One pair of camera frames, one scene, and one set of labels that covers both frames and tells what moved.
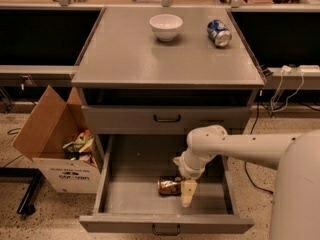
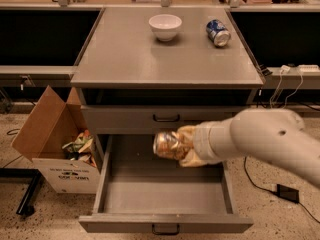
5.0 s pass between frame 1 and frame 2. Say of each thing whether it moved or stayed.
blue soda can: stayed
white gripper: moved
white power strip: stayed
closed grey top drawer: stayed
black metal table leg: stayed
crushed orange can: moved
